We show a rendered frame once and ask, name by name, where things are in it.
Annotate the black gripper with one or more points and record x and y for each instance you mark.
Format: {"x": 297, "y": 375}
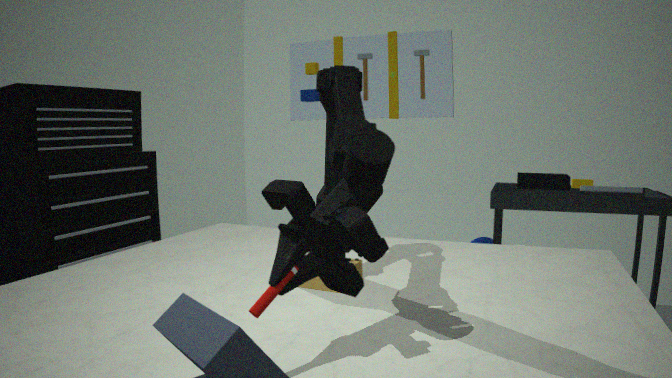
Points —
{"x": 309, "y": 232}

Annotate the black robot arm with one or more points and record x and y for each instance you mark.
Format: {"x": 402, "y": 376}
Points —
{"x": 357, "y": 159}

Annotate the red peg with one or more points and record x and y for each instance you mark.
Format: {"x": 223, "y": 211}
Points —
{"x": 270, "y": 294}

